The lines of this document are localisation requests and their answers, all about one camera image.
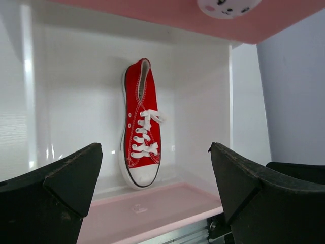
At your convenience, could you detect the red sneaker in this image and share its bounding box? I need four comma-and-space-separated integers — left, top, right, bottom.
119, 58, 165, 190

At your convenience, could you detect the aluminium mounting rail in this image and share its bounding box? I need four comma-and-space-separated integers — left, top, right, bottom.
141, 220, 231, 244

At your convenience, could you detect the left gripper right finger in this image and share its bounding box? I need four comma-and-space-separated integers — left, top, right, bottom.
209, 142, 324, 243

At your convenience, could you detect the light pink drawer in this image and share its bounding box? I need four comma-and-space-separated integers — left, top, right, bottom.
1, 1, 232, 243

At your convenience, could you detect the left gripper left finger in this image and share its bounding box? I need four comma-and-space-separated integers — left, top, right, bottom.
1, 143, 103, 243

